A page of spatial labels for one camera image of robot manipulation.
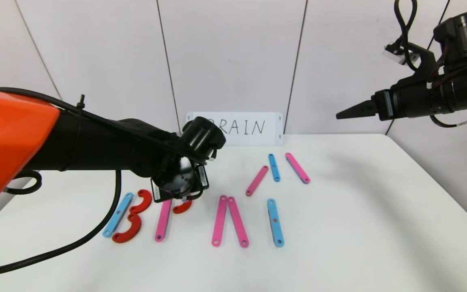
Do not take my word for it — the looped black right cable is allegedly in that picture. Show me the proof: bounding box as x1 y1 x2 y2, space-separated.
394 0 420 71

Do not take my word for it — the large red curved piece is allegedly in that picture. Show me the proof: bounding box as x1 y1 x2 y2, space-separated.
112 213 143 244

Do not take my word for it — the light blue bar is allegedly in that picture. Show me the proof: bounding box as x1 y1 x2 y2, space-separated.
102 192 134 238
267 198 285 248
268 153 281 183

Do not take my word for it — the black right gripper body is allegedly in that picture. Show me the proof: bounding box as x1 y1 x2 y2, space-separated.
374 75 444 122

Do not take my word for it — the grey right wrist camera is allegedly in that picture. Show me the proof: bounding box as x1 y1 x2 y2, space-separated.
384 43 420 65

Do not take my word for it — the black right camera bracket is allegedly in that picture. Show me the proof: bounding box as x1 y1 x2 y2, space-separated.
408 43 439 88

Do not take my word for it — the thin black cable white tag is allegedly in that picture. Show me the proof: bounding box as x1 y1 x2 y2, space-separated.
429 105 467 128

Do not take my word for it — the pink bar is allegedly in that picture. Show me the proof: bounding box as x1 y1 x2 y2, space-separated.
154 198 173 243
245 165 269 197
212 195 228 247
285 152 311 185
227 196 250 248

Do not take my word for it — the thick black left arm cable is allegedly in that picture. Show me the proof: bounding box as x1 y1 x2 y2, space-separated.
0 170 122 277

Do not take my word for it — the small red curved piece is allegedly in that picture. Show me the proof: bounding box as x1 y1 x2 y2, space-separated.
130 189 153 215
173 199 193 215

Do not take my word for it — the white BRAIN word card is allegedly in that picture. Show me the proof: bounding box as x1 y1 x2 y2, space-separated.
186 112 284 146

